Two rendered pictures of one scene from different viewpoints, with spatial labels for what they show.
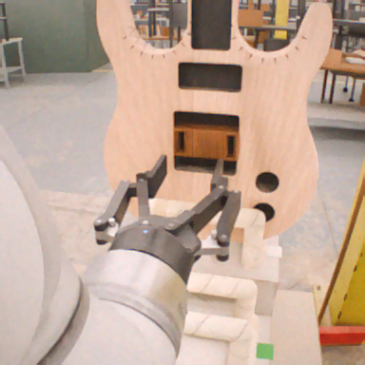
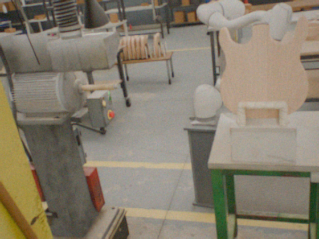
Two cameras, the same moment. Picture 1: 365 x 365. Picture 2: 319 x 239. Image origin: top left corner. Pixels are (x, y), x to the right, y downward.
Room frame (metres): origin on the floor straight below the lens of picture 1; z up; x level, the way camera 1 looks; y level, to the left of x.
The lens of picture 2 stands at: (1.92, -0.29, 1.76)
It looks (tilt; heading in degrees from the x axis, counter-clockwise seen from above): 23 degrees down; 188
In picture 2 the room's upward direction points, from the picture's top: 8 degrees counter-clockwise
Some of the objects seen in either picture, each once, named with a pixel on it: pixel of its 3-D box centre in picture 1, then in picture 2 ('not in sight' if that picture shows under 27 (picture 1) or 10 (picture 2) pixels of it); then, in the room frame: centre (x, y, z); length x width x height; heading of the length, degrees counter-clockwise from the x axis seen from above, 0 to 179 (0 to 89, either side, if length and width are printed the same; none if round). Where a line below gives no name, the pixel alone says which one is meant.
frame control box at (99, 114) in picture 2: not in sight; (90, 114); (-0.02, -1.01, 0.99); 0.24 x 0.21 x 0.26; 80
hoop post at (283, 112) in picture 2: not in sight; (283, 115); (0.59, 0.03, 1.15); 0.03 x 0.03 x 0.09
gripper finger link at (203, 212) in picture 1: (199, 217); not in sight; (0.32, -0.02, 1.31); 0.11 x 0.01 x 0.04; 146
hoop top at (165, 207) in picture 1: (203, 213); not in sight; (0.49, -0.03, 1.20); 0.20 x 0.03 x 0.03; 78
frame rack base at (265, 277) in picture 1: (203, 279); (262, 137); (0.53, -0.04, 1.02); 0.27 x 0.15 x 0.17; 79
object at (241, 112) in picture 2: not in sight; (241, 115); (0.55, -0.13, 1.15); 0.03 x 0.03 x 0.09
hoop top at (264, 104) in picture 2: not in sight; (261, 105); (0.57, -0.05, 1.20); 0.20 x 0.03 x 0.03; 78
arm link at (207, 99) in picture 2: not in sight; (205, 99); (-0.41, -0.27, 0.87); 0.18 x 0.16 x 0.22; 121
